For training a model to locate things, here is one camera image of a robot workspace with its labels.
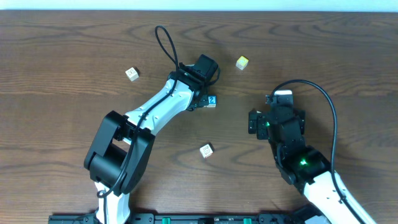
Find blue number 2 block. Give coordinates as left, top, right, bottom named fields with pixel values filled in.
left=207, top=95, right=217, bottom=108

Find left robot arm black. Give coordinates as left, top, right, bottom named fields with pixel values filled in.
left=83, top=55, right=220, bottom=223

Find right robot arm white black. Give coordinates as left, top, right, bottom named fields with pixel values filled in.
left=248, top=94, right=375, bottom=223

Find yellow top block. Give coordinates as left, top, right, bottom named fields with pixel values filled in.
left=236, top=56, right=249, bottom=70

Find white block lower centre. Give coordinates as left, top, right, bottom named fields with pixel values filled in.
left=200, top=144, right=213, bottom=159

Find white block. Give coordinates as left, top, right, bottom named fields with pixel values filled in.
left=200, top=144, right=213, bottom=159
left=125, top=67, right=139, bottom=82

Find white block upper left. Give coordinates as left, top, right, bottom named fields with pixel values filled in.
left=125, top=67, right=139, bottom=82

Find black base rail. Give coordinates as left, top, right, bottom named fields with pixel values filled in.
left=48, top=212, right=324, bottom=224

